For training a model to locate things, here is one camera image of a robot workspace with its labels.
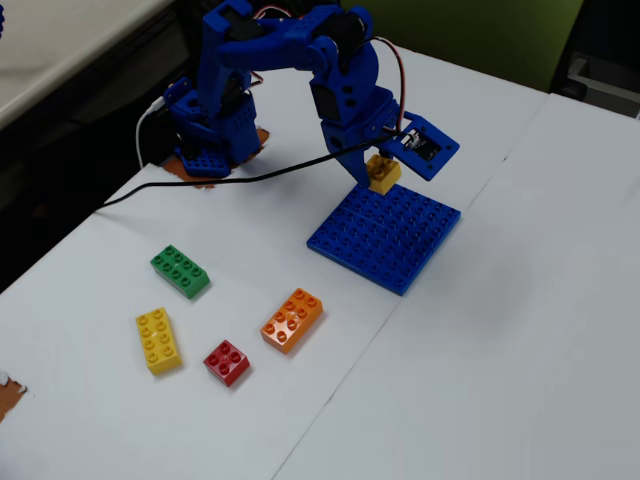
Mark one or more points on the blue 8x8 stud baseplate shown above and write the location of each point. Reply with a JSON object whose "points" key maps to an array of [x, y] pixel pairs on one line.
{"points": [[385, 245]]}

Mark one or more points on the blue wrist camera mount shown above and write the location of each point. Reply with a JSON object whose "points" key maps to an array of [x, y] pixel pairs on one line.
{"points": [[435, 167]]}

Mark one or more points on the white side table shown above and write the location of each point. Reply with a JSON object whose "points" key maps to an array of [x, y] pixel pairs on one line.
{"points": [[60, 45]]}

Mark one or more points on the red 2x2 block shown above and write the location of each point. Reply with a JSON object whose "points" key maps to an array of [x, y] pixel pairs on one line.
{"points": [[226, 362]]}

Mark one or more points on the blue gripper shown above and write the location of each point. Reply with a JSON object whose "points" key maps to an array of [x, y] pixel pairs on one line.
{"points": [[350, 141]]}

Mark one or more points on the yellow 2x4 block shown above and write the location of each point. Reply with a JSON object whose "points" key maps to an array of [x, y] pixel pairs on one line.
{"points": [[159, 342]]}

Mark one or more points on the yellow 2x2 block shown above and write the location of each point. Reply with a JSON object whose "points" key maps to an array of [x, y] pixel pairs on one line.
{"points": [[382, 175]]}

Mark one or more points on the green 2x4 block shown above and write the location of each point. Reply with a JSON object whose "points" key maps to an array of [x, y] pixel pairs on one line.
{"points": [[180, 272]]}

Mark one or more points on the orange 2x4 block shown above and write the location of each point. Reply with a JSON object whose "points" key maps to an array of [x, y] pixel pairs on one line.
{"points": [[290, 322]]}

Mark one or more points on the green partition panel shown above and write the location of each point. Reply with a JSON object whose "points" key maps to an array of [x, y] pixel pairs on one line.
{"points": [[475, 35]]}

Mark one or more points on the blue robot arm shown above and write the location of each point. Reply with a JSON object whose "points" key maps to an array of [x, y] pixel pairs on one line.
{"points": [[280, 47]]}

